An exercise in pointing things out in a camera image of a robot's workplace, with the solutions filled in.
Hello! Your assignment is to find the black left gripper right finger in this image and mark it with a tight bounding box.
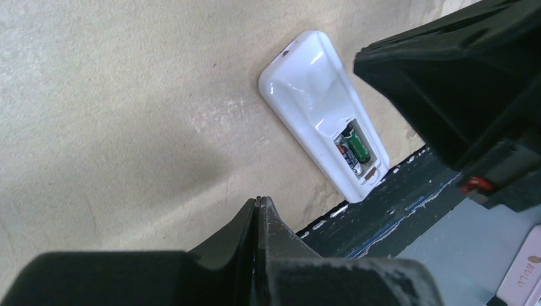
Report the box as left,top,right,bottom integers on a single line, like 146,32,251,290
254,197,443,305

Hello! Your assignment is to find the white remote control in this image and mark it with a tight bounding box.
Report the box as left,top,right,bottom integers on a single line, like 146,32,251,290
258,30,390,203

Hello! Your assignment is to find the black orange AAA battery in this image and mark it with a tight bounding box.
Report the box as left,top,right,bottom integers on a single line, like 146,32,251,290
334,134,363,177

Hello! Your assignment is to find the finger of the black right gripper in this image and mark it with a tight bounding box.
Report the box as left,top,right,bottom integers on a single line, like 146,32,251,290
353,0,540,169

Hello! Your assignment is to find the pink white box device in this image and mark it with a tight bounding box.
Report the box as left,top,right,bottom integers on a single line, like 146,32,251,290
496,225,540,306

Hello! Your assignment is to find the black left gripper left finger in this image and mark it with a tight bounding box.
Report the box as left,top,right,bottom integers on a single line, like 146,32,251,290
2,199,258,305

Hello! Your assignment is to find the green black AAA battery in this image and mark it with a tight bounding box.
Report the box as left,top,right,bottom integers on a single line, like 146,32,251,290
341,124,371,164

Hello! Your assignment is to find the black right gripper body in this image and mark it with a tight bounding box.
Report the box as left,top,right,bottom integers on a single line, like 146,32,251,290
458,131,540,212

